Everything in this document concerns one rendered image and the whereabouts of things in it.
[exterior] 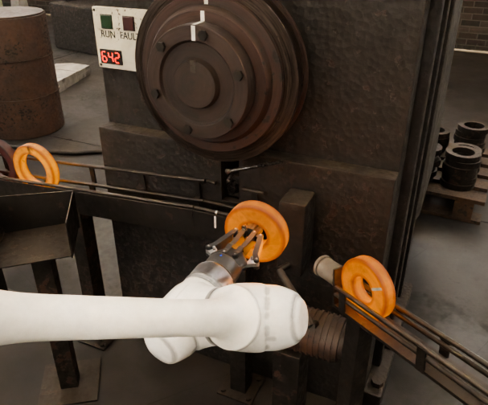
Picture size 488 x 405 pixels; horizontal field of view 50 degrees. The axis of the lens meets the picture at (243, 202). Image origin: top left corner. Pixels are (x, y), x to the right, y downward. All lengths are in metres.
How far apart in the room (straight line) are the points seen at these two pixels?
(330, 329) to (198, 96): 0.69
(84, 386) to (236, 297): 1.28
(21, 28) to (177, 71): 2.86
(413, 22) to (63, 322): 1.02
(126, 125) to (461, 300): 1.61
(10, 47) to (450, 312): 3.26
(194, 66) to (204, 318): 0.69
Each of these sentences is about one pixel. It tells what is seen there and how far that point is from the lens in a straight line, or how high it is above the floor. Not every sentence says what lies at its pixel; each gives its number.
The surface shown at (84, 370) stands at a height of 0.01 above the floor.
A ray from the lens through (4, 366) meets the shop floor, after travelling 2.22.
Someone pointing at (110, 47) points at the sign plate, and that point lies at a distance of 1.70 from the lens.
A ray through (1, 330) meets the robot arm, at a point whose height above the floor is 1.04.
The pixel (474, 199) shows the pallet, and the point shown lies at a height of 0.14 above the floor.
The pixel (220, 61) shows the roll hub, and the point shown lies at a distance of 1.26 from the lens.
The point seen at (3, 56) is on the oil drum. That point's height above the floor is 0.63.
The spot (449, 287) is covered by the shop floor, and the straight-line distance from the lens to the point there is 2.56.
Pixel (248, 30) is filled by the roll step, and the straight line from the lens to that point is 1.27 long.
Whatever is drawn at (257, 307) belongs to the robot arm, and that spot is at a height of 0.94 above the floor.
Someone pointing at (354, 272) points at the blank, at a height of 0.73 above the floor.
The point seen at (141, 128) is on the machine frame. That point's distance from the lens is 1.73.
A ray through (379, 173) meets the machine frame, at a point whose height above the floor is 0.87.
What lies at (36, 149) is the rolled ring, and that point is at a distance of 1.90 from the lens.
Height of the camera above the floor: 1.47
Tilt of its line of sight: 29 degrees down
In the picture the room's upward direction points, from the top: straight up
